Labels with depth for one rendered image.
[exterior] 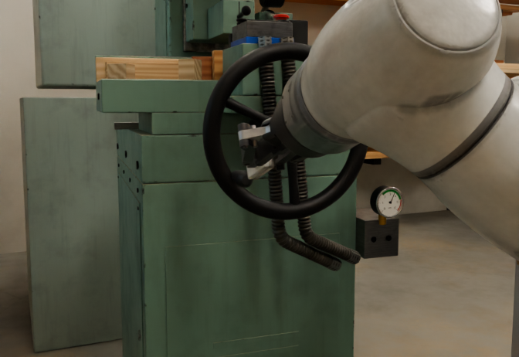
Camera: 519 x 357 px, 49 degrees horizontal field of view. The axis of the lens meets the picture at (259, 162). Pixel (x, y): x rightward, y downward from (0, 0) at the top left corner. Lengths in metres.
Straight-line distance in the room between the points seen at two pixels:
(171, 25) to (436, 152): 1.06
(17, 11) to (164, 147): 2.52
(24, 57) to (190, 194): 2.49
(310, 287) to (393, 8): 0.89
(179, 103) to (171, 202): 0.19
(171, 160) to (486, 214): 0.71
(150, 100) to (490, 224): 0.72
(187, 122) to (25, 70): 2.46
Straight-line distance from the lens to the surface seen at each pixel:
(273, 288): 1.16
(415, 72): 0.37
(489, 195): 0.44
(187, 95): 1.06
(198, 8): 1.33
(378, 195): 1.14
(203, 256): 1.10
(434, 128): 0.41
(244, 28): 1.02
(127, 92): 1.04
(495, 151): 0.43
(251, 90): 0.99
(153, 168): 1.05
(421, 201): 4.57
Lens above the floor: 0.86
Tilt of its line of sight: 6 degrees down
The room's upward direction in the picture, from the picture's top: straight up
